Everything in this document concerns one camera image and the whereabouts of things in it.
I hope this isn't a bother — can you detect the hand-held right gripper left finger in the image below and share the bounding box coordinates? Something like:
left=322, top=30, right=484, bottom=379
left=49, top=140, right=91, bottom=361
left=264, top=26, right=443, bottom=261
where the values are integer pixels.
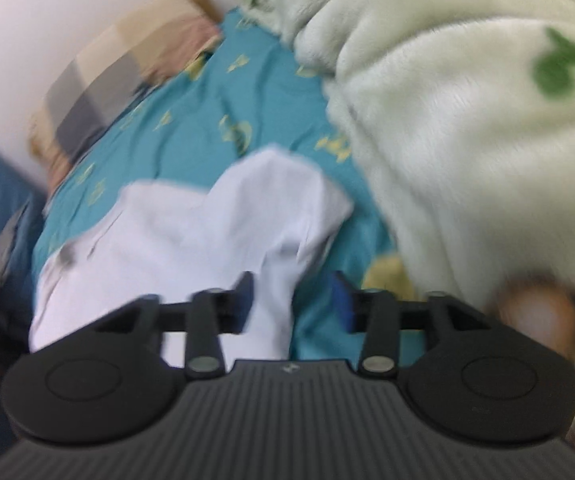
left=92, top=271, right=256, bottom=380

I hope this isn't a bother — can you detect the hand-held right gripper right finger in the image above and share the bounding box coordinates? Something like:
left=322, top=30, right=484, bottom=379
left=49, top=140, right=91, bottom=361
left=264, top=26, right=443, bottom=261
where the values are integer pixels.
left=331, top=271, right=499, bottom=380

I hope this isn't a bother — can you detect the white shirt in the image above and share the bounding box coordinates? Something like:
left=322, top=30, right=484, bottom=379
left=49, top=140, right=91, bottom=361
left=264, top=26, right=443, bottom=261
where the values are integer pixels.
left=28, top=145, right=355, bottom=361

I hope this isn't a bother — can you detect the teal bed sheet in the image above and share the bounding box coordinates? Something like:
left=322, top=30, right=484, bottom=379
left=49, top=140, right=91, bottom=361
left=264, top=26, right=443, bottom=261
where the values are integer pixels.
left=30, top=7, right=425, bottom=361

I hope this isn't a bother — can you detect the pale green fleece blanket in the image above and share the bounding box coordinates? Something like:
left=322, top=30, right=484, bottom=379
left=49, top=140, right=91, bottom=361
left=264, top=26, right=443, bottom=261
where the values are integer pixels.
left=234, top=0, right=575, bottom=441

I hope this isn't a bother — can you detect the grey cloth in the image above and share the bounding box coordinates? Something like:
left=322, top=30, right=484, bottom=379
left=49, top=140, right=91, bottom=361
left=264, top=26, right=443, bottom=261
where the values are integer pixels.
left=0, top=197, right=35, bottom=306

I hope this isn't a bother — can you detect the checkered pillow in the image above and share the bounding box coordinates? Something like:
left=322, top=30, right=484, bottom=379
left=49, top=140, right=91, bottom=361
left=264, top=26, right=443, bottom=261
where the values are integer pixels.
left=27, top=0, right=224, bottom=181

